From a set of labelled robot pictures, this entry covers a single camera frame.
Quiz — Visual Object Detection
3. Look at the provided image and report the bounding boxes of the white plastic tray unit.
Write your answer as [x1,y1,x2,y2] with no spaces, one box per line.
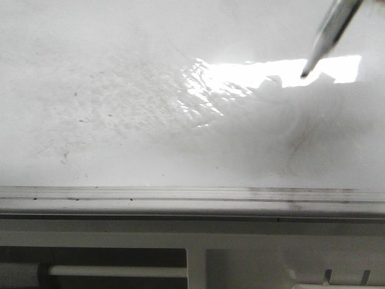
[1,219,384,288]

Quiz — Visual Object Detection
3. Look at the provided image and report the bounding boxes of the white whiteboard marker black tip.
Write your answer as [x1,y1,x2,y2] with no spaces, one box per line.
[300,0,363,78]

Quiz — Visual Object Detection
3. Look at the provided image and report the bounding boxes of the white whiteboard with aluminium frame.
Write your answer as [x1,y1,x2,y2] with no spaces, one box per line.
[1,1,384,219]

